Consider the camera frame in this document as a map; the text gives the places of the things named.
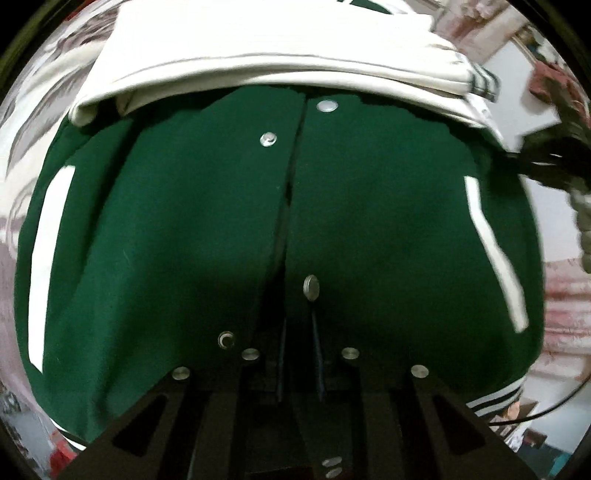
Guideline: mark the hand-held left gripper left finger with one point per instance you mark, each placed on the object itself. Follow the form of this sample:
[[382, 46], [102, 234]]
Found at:
[[280, 369]]

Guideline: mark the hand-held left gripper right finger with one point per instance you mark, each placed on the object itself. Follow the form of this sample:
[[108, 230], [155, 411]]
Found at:
[[318, 364]]

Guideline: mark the green and white varsity jacket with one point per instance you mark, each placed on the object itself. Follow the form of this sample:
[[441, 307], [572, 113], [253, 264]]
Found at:
[[184, 230]]

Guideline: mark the pink floral bed sheet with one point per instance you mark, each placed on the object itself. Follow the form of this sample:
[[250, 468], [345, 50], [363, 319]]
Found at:
[[568, 304]]

